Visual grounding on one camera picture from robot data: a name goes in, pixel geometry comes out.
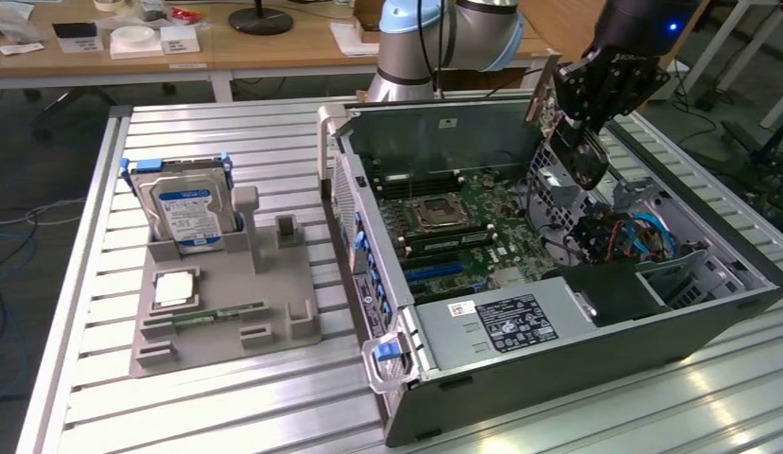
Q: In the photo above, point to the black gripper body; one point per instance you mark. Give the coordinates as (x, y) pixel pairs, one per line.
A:
(643, 28)

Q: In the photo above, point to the green GPU with black shroud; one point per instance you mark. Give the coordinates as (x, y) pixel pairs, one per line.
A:
(583, 165)

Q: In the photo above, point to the black floor stand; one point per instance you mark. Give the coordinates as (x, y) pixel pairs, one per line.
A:
(743, 137)

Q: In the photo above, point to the perforated metal disk bay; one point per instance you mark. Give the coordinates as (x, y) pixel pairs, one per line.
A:
(555, 208)

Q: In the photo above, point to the black RAM slot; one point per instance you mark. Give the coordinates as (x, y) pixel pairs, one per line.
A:
(422, 195)
(444, 240)
(422, 192)
(451, 251)
(447, 245)
(442, 235)
(422, 188)
(422, 185)

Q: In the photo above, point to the metal CPU socket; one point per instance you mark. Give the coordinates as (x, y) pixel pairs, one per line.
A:
(440, 214)

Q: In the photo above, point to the white paper stack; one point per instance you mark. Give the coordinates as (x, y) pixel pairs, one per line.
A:
(352, 42)

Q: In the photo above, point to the brown cardboard box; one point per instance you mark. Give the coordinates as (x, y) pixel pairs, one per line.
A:
(366, 14)

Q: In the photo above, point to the green motherboard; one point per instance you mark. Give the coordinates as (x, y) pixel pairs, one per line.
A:
(498, 262)

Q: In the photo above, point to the silver chipset heatsink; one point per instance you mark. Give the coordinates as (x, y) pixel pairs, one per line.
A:
(513, 276)

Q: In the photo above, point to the grey metal disk bay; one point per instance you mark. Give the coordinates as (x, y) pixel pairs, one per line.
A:
(687, 279)

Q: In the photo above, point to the black expansion slot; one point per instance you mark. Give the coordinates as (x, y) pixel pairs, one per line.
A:
(431, 260)

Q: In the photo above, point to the blue expansion slot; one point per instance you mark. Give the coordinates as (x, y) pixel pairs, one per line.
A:
(432, 272)

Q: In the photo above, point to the grey power supply unit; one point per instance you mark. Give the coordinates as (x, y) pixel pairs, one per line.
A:
(523, 312)

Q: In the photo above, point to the black round lamp base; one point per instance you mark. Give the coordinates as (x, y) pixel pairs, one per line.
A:
(259, 22)

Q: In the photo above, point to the dark grey PC case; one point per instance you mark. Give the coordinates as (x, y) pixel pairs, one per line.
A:
(555, 378)

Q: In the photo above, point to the plain white box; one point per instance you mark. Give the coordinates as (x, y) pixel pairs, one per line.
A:
(179, 42)

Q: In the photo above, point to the red packet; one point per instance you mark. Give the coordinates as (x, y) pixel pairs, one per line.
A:
(184, 15)

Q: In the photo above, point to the silver hard disk blue label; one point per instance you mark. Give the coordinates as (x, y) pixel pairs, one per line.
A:
(185, 208)

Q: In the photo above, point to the grey printed parts rack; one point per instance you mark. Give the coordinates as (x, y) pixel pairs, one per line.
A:
(239, 293)

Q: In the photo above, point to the hard drive in blue caddy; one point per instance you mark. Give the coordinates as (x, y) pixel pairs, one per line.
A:
(148, 165)

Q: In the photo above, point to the white box with tape roll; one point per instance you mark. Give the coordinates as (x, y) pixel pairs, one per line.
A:
(135, 47)

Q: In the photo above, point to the green RAM stick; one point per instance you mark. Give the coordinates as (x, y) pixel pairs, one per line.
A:
(208, 314)

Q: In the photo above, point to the silver CPU chip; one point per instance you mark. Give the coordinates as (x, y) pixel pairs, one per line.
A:
(175, 288)

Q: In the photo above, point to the beige tape roll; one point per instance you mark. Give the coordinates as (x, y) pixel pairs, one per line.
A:
(107, 5)

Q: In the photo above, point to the white box black lid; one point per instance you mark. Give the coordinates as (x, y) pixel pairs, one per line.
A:
(75, 42)

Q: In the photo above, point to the black office chair base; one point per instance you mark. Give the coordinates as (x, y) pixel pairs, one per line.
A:
(65, 101)

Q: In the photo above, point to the white paper slip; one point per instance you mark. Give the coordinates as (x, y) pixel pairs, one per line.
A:
(19, 49)

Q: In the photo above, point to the clear plastic bag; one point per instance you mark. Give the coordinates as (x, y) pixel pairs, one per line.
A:
(12, 23)

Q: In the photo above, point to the white table frame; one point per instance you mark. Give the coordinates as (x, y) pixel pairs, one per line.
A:
(754, 42)

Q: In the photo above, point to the wooden desk white frame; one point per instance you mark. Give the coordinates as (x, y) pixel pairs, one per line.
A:
(271, 47)

